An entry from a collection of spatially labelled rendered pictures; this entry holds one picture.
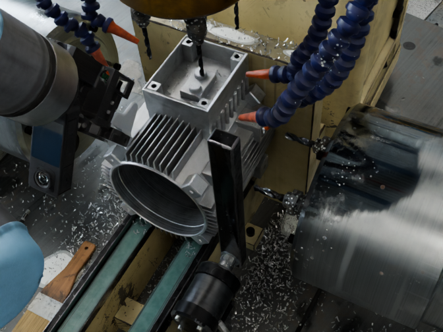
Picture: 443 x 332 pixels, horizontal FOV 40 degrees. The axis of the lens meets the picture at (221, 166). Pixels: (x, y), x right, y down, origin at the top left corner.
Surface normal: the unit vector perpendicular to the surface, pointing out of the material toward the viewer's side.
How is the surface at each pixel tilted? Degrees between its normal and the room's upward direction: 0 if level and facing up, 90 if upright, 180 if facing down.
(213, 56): 90
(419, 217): 32
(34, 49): 74
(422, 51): 0
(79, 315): 0
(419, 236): 39
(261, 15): 90
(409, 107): 0
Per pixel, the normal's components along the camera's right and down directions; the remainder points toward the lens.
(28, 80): 0.84, 0.44
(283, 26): -0.47, 0.72
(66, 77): 0.95, 0.07
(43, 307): -0.06, -0.60
